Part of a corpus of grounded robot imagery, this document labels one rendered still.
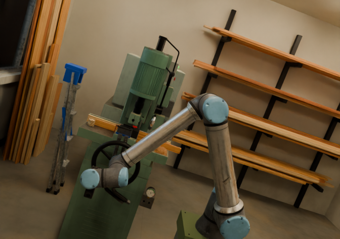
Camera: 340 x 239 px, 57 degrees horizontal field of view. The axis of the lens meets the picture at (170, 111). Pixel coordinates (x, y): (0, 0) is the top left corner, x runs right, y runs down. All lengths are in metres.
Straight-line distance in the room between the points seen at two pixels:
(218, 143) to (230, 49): 3.18
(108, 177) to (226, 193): 0.58
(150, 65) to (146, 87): 0.14
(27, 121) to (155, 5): 2.28
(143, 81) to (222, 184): 0.86
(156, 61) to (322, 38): 3.40
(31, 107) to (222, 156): 2.28
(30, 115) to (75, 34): 1.61
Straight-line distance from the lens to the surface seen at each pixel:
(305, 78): 4.96
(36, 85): 3.32
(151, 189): 2.05
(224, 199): 1.62
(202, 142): 4.17
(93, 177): 1.51
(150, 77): 2.03
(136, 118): 2.10
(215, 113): 1.43
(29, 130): 3.43
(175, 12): 4.50
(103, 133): 2.07
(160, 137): 1.59
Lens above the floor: 1.50
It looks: 9 degrees down
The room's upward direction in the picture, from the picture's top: 20 degrees clockwise
